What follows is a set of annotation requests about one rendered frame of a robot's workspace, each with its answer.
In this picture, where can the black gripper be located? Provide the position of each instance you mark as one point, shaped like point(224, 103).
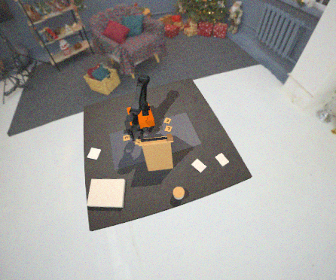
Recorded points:
point(131, 133)

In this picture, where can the small white flat card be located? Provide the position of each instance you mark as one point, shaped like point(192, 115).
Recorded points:
point(94, 153)

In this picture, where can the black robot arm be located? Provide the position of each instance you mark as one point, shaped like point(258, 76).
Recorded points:
point(140, 103)

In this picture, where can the cream cylindrical jar with orange lid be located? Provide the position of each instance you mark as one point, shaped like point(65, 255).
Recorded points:
point(178, 193)

